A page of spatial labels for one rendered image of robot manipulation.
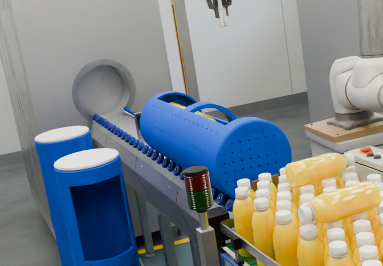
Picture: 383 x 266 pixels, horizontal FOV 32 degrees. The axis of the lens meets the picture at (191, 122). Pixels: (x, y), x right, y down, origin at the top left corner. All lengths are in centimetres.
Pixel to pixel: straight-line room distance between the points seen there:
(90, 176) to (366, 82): 115
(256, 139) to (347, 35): 261
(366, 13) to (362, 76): 23
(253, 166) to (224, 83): 544
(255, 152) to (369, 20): 69
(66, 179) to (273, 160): 94
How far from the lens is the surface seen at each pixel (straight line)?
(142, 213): 426
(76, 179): 277
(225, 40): 761
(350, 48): 473
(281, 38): 783
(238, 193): 194
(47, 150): 339
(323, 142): 279
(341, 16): 478
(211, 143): 223
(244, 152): 221
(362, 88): 258
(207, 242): 171
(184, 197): 264
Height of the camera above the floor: 174
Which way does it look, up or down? 13 degrees down
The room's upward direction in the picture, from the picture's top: 9 degrees counter-clockwise
